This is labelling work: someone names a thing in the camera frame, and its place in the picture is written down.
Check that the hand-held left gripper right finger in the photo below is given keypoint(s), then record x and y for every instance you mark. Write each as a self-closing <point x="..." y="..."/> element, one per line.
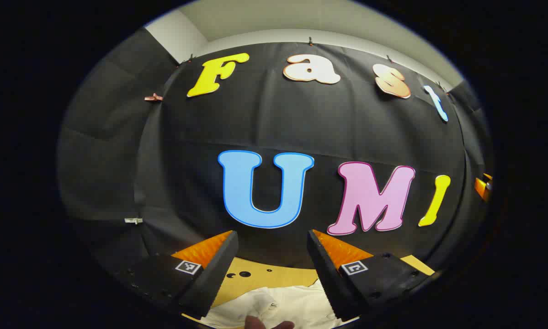
<point x="324" y="269"/>

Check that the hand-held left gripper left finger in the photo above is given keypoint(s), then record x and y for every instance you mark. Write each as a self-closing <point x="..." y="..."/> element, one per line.
<point x="216" y="269"/>

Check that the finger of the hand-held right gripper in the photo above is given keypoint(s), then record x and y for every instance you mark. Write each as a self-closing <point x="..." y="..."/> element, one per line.
<point x="482" y="187"/>

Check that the white sweatshirt garment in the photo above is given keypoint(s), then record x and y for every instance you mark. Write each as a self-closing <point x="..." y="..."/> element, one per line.
<point x="296" y="301"/>

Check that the small white clip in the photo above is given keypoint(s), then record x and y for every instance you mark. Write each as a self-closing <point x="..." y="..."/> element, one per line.
<point x="133" y="220"/>

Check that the black backdrop cloth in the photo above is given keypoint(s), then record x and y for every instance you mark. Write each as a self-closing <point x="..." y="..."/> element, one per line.
<point x="255" y="128"/>

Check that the small orange clip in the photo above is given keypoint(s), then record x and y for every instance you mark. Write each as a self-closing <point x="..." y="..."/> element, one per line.
<point x="153" y="97"/>

